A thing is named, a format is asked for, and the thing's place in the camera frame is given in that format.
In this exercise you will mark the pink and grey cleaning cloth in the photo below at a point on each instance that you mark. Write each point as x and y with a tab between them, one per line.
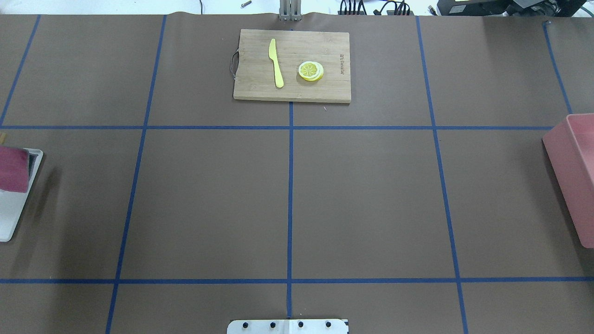
16	165

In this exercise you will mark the yellow lemon slices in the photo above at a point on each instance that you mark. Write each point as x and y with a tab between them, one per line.
311	71

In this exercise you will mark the bamboo cutting board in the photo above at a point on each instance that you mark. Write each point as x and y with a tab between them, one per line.
254	77

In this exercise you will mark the yellow plastic knife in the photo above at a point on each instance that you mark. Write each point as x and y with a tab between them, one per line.
273	56

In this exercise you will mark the black device at table edge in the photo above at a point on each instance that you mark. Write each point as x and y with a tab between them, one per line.
521	8

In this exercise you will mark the pink plastic bin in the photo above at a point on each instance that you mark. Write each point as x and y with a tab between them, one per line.
570	148

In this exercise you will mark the white rectangular tray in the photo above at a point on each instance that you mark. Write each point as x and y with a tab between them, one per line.
12	203

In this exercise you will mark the grey metal camera post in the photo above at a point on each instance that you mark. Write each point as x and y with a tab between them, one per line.
290	10

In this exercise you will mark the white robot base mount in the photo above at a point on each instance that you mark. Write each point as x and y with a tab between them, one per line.
289	326

